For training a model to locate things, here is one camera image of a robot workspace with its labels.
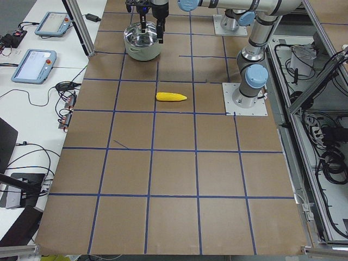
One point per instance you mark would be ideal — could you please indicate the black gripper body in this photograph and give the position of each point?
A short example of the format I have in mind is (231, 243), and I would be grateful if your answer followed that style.
(160, 12)

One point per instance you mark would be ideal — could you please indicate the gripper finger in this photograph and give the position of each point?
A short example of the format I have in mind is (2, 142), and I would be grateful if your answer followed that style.
(143, 26)
(160, 36)

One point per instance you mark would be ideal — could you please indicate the glass pot lid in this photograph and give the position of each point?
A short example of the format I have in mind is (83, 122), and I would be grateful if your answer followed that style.
(136, 38)

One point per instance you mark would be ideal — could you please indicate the pale green steel pot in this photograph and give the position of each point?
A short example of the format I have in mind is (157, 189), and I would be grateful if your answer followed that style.
(143, 53)

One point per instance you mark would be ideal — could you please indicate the yellow corn cob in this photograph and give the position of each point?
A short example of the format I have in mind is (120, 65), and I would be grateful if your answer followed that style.
(170, 97)

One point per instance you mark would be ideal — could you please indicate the black power adapter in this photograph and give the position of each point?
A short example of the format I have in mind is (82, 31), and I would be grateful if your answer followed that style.
(92, 18)

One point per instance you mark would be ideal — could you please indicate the upper teach pendant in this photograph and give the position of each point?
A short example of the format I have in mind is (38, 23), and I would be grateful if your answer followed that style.
(53, 24)

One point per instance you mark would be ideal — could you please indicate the teach pendant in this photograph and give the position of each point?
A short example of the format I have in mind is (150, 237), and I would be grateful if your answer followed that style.
(35, 66)
(53, 24)

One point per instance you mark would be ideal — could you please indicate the lower teach pendant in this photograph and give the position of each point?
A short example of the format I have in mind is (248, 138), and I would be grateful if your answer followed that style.
(35, 66)

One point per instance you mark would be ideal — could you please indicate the aluminium frame post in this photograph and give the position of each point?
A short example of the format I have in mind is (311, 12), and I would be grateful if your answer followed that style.
(74, 12)

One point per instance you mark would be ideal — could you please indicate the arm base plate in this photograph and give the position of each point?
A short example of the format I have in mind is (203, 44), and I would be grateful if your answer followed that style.
(238, 105)
(225, 26)

